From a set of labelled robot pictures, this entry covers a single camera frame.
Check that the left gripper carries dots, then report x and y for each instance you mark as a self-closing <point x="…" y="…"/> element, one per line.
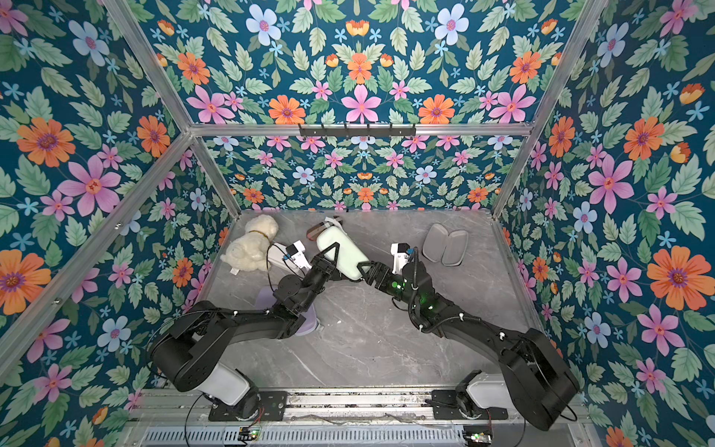
<point x="320" y="268"/>

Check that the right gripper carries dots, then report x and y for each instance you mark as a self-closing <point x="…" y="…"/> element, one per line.
<point x="380" y="273"/>

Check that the mint green zippered case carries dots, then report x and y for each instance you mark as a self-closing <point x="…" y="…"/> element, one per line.
<point x="350" y="254"/>

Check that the beige case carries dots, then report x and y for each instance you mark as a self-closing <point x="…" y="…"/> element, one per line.
<point x="445" y="247"/>

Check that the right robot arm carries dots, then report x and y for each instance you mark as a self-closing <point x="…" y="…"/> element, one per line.
<point x="539" y="382"/>

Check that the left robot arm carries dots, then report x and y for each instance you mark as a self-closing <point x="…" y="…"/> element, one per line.
<point x="190" y="353"/>

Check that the plaid folded umbrella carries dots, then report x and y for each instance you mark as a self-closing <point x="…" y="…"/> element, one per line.
<point x="314" y="231"/>

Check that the white plush dog toy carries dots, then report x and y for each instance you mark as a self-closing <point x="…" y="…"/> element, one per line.
<point x="248" y="253"/>

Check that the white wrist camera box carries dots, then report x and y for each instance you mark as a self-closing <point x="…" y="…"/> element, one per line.
<point x="401" y="253"/>

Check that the black hook rail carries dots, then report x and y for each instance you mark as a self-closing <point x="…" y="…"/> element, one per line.
<point x="349" y="131"/>

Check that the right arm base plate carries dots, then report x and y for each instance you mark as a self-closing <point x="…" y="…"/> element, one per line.
<point x="466" y="405"/>

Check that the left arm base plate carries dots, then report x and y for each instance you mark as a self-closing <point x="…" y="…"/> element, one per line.
<point x="248" y="407"/>

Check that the aluminium front rail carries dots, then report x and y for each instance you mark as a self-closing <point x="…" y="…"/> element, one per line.
<point x="335" y="405"/>

